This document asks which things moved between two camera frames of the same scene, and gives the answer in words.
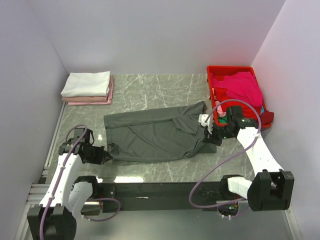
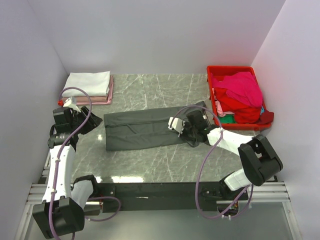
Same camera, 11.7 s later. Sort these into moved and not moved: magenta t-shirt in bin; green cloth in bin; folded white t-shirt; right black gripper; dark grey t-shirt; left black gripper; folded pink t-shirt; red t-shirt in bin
Moved: left black gripper; dark grey t-shirt; right black gripper
Not moved: folded white t-shirt; magenta t-shirt in bin; folded pink t-shirt; red t-shirt in bin; green cloth in bin
